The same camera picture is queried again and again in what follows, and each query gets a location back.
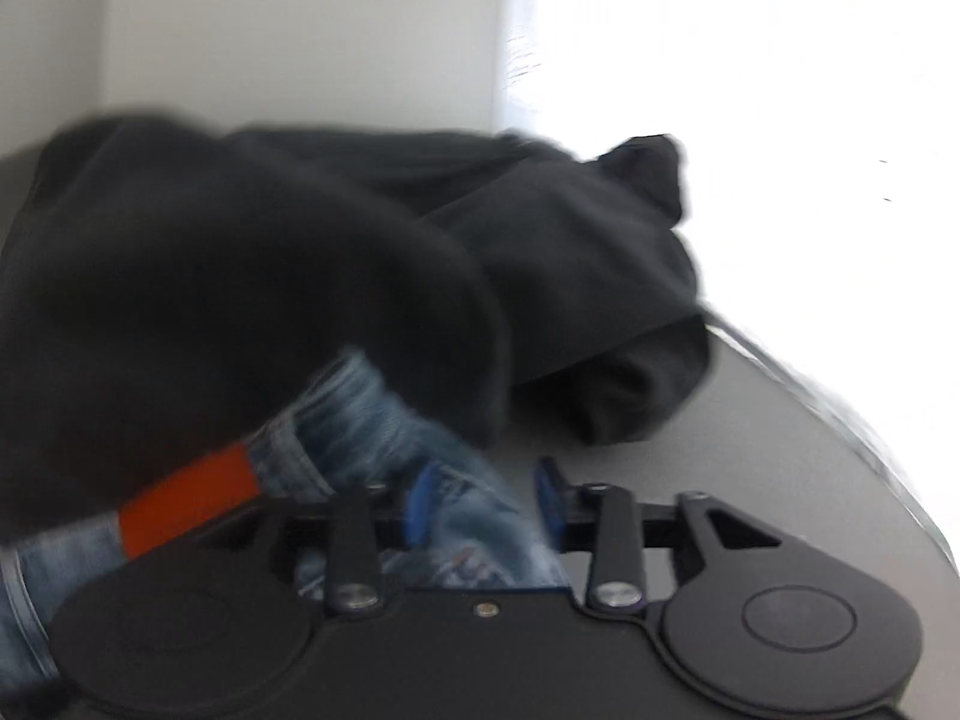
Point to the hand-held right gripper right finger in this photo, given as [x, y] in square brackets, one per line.
[550, 502]

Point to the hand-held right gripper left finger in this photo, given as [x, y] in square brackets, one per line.
[352, 547]

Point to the blue denim jeans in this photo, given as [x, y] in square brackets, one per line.
[360, 420]

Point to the black garment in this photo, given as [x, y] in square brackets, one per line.
[300, 277]

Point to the orange cloth band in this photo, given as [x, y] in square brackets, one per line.
[187, 495]

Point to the white printed curtain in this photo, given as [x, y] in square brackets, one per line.
[750, 127]

